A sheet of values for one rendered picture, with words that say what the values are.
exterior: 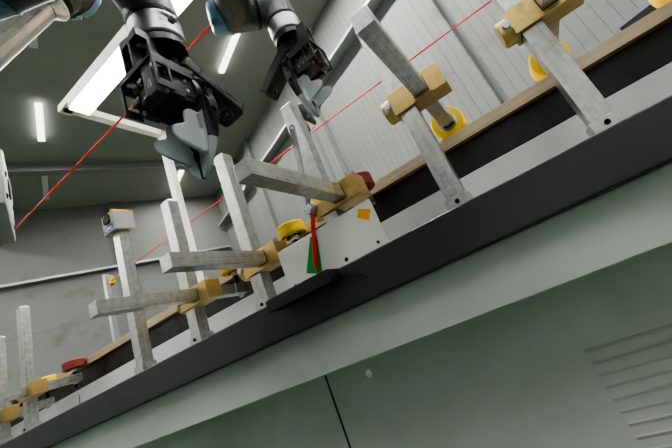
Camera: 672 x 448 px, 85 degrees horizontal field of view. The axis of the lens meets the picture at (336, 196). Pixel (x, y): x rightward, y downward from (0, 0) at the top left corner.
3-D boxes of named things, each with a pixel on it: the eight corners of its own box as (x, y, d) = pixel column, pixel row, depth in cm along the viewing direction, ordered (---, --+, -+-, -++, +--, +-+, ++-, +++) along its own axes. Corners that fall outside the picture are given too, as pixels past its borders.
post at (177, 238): (206, 360, 92) (166, 197, 109) (197, 364, 94) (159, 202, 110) (217, 357, 95) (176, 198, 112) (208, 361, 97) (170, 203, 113)
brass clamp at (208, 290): (206, 297, 93) (202, 279, 95) (174, 316, 98) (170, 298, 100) (225, 295, 98) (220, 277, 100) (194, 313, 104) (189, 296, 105)
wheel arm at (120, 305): (98, 317, 74) (95, 297, 75) (90, 323, 75) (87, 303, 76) (250, 293, 111) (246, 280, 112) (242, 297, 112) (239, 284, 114)
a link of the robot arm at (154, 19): (162, 57, 58) (194, 23, 55) (168, 79, 57) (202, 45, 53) (114, 34, 52) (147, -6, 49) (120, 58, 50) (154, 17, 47)
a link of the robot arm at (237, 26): (198, -23, 77) (249, -29, 80) (208, 22, 87) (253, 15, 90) (207, 3, 74) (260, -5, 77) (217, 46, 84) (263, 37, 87)
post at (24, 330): (28, 431, 133) (19, 305, 150) (24, 434, 135) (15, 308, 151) (40, 427, 136) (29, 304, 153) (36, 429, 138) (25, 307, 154)
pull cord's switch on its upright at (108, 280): (128, 408, 277) (106, 272, 314) (122, 411, 280) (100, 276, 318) (139, 404, 284) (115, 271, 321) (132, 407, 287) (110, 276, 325)
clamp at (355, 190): (360, 192, 75) (351, 171, 77) (311, 222, 80) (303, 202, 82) (372, 195, 80) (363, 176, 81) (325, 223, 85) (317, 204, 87)
